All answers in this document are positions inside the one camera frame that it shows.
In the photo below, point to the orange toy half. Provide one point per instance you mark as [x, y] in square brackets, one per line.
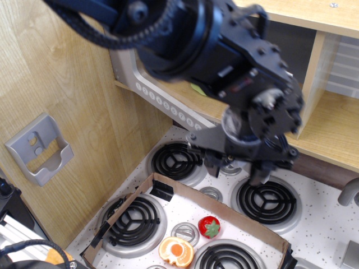
[176, 251]

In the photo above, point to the stove burner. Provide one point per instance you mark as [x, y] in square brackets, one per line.
[174, 161]
[138, 230]
[275, 204]
[226, 254]

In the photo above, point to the back right stove burner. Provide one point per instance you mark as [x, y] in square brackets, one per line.
[275, 204]

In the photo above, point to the cardboard fence strip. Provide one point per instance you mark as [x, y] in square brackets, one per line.
[184, 204]

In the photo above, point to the back left stove burner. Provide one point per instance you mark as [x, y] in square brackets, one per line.
[174, 161]

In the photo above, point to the grey stove knob middle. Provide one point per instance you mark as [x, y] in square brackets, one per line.
[213, 193]

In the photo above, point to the front right stove burner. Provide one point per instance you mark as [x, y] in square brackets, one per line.
[226, 254]

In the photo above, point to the grey stove knob back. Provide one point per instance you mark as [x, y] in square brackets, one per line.
[230, 170]

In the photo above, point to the front left stove burner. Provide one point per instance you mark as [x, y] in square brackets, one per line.
[138, 230]

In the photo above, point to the black equipment lower left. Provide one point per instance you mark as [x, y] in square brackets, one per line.
[22, 244]

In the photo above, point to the red toy strawberry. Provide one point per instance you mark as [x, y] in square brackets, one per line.
[209, 227]

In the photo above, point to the grey toy faucet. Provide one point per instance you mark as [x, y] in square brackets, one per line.
[349, 193]

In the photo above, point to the grey sink basin block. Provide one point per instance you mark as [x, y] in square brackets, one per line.
[350, 259]

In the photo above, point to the grey stove knob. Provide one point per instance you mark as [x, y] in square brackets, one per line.
[213, 193]
[187, 232]
[230, 170]

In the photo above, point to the green toy plate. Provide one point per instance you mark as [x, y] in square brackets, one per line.
[197, 89]

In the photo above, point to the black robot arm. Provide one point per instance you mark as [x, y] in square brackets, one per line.
[223, 50]

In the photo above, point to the grey stove knob front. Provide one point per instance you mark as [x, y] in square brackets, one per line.
[187, 232]

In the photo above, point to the grey wall phone holder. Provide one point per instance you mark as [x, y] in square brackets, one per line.
[28, 144]

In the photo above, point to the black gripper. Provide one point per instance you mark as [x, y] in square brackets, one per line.
[218, 151]

